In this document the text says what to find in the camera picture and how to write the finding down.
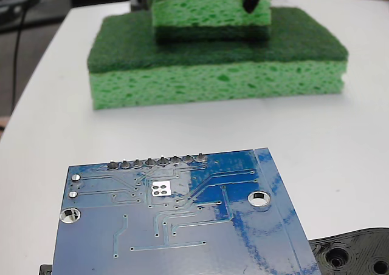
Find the black 3D printed bracket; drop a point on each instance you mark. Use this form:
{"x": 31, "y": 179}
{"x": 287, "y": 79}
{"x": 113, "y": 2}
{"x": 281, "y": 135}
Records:
{"x": 349, "y": 244}

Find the large green sponge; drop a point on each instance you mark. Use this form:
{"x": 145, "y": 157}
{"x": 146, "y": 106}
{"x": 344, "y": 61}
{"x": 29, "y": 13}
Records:
{"x": 212, "y": 80}

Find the blue printed circuit board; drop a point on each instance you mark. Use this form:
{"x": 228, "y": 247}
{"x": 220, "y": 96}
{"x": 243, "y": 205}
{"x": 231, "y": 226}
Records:
{"x": 194, "y": 232}

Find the small green sponge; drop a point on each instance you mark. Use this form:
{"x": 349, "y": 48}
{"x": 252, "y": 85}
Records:
{"x": 200, "y": 14}

